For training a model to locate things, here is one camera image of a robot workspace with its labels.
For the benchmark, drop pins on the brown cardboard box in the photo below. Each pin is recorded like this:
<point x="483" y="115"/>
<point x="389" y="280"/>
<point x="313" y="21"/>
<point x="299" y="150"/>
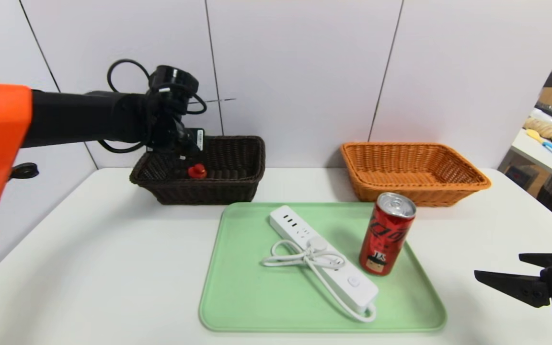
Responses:
<point x="520" y="177"/>

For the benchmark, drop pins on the black brush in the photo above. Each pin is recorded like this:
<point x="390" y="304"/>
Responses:
<point x="547" y="110"/>

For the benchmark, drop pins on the white background table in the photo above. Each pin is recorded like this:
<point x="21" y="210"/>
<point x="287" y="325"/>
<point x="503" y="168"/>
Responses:
<point x="539" y="153"/>

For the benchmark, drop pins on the red rubber duck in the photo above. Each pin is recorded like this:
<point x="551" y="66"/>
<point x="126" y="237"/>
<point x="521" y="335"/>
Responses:
<point x="198" y="171"/>

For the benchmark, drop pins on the tan woven loaf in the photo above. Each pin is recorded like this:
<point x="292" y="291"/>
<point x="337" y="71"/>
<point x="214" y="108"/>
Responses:
<point x="542" y="128"/>

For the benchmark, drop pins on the orange wicker basket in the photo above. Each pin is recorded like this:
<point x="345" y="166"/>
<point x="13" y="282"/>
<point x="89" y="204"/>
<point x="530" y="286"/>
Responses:
<point x="415" y="194"/>

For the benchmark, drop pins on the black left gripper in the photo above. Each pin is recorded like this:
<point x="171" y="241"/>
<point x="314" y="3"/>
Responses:
<point x="196" y="139"/>

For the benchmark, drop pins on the red soda can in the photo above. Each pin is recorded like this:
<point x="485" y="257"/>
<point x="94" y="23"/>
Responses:
<point x="385" y="239"/>

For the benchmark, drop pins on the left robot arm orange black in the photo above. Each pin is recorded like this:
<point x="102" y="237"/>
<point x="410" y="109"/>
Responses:
<point x="74" y="120"/>

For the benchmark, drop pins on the dark brown wicker basket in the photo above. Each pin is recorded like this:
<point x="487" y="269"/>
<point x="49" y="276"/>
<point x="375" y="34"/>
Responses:
<point x="228" y="187"/>

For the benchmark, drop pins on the light green plastic tray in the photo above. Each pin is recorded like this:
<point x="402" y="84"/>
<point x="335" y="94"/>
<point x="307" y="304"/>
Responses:
<point x="237" y="268"/>

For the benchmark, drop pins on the yellow and blue tool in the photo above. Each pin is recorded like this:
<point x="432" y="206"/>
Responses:
<point x="536" y="136"/>

